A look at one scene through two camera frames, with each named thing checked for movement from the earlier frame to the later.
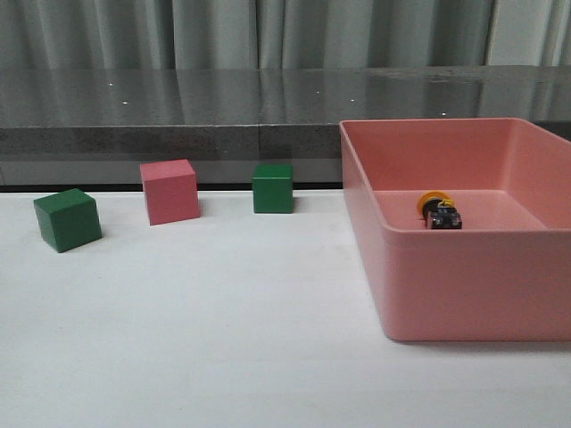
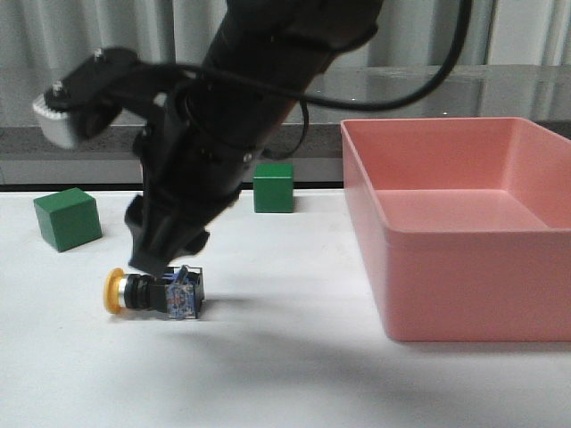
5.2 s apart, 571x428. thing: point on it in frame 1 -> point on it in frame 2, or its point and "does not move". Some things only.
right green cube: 273,188 does not move
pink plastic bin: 506,275 does not move
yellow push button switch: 440,210 -> 178,292
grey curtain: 283,34 does not move
